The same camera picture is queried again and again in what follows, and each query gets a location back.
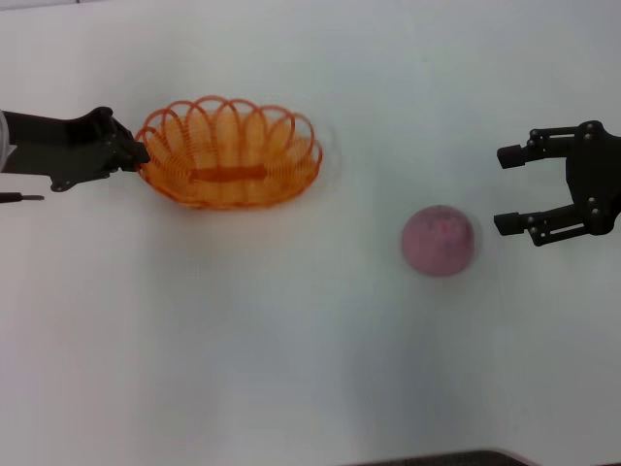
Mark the pink foam peach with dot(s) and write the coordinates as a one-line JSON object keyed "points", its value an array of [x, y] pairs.
{"points": [[438, 242]]}

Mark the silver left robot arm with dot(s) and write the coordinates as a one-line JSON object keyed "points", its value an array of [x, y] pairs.
{"points": [[3, 141]]}

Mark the dark robot torso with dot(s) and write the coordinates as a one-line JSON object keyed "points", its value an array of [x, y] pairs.
{"points": [[485, 458]]}

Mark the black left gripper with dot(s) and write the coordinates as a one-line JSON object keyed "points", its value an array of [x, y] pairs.
{"points": [[53, 148]]}

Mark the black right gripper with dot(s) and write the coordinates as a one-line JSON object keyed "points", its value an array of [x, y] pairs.
{"points": [[599, 175]]}

